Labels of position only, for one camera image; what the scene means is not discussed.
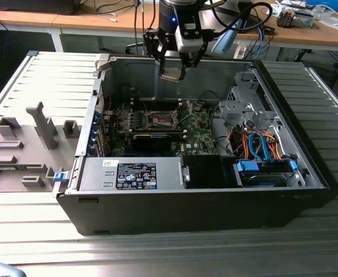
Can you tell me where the white power strip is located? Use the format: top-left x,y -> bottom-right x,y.
234,43 -> 248,59

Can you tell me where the black camera cable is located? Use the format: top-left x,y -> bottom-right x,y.
206,2 -> 274,40

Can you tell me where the thin dark wire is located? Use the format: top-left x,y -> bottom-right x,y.
199,91 -> 220,102

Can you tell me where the blue wire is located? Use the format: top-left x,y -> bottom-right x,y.
248,131 -> 273,162

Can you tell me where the clear plastic bag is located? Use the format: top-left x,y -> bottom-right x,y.
316,10 -> 338,29

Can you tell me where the blue box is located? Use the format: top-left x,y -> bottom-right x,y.
306,0 -> 338,10

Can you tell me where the wooden desk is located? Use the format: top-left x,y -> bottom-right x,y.
0,0 -> 338,58

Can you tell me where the green motherboard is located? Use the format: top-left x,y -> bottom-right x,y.
108,99 -> 219,158

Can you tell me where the grey parts rack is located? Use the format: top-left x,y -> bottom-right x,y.
0,100 -> 82,193

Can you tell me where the orange red wire bundle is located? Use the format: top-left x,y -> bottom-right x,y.
232,129 -> 282,159

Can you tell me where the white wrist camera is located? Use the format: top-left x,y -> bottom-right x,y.
174,22 -> 208,53

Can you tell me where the black plastic shroud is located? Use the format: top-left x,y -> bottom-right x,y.
183,155 -> 224,190

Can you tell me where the blue cable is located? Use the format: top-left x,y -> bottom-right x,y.
254,22 -> 273,60

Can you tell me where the silver green CPU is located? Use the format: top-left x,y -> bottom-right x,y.
160,68 -> 185,84

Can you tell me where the hard disk in blue carrier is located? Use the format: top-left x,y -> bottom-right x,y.
232,159 -> 299,189

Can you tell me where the black graphics card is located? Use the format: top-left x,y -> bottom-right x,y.
130,132 -> 173,153

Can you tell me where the black flat device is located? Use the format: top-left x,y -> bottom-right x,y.
0,0 -> 77,16

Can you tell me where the CPU socket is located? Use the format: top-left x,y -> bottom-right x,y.
147,110 -> 178,128

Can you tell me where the grey metal disk bay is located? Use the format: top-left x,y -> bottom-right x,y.
217,70 -> 277,129

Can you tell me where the black copper CPU cooler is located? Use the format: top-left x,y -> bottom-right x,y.
276,7 -> 316,29

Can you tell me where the metal socket cover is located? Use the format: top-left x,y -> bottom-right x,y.
170,100 -> 192,123

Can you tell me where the grey power supply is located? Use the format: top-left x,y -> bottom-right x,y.
77,156 -> 191,192

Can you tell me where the black grey PC case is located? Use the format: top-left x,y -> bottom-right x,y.
52,54 -> 338,237

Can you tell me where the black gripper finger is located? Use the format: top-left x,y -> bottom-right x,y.
142,27 -> 170,76
179,42 -> 209,81

